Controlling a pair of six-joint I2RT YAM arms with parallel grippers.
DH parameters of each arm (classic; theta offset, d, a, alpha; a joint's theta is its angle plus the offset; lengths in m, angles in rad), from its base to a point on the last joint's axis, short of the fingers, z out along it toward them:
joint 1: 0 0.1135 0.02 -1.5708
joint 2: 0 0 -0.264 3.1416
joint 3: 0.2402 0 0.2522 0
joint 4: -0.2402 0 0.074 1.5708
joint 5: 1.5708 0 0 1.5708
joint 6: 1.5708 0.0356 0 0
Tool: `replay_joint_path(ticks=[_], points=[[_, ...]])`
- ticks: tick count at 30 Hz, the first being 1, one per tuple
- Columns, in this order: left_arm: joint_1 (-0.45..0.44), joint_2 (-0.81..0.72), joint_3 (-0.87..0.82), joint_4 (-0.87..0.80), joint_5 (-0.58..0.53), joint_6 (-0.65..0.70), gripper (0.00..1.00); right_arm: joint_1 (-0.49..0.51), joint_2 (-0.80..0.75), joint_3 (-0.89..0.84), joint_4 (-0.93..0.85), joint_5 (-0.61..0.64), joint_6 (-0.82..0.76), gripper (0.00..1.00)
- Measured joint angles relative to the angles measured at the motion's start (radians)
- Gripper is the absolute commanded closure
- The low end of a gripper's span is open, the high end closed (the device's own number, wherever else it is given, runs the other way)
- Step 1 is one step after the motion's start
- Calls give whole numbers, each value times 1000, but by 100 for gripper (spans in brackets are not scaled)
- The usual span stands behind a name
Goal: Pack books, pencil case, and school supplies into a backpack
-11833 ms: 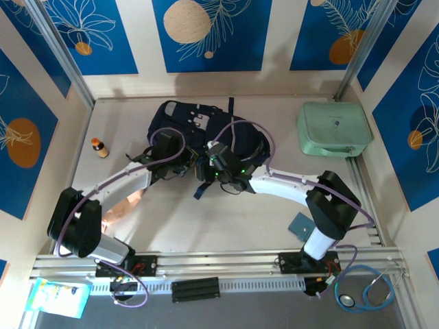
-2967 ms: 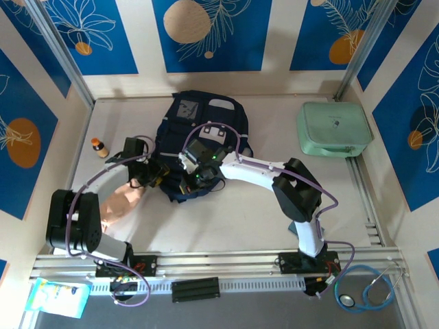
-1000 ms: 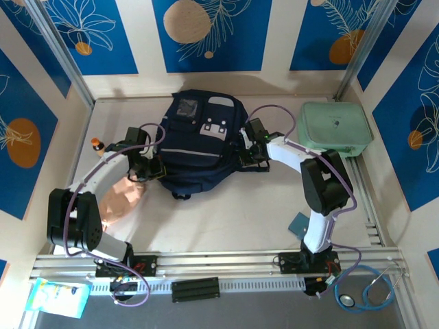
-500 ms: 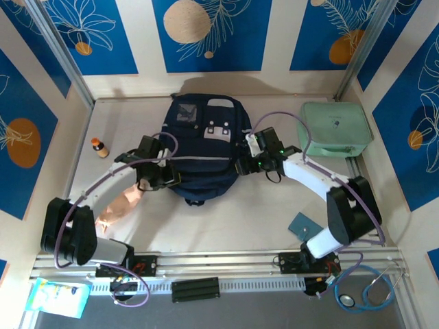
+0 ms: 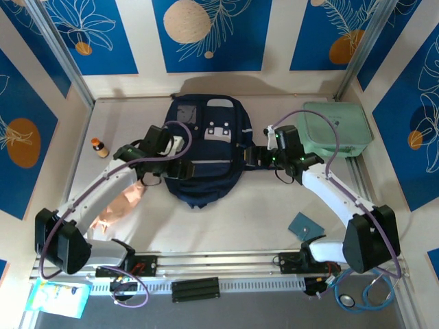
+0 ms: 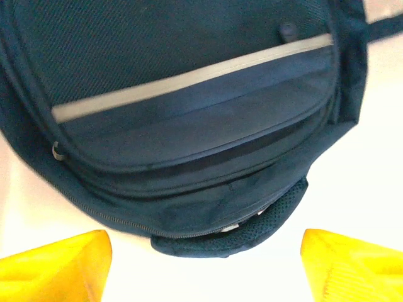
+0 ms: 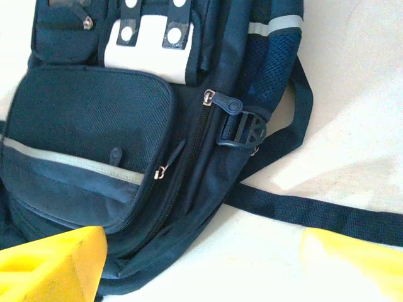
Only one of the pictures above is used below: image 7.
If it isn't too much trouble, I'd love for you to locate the navy blue backpack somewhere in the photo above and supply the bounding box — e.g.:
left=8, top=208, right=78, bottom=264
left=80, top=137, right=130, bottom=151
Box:
left=0, top=0, right=403, bottom=298

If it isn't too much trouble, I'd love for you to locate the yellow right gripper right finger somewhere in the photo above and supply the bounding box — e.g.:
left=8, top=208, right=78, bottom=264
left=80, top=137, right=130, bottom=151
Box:
left=300, top=228, right=403, bottom=302

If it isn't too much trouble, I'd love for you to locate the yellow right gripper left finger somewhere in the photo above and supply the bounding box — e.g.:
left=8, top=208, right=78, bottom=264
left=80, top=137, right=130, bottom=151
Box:
left=0, top=226, right=108, bottom=302

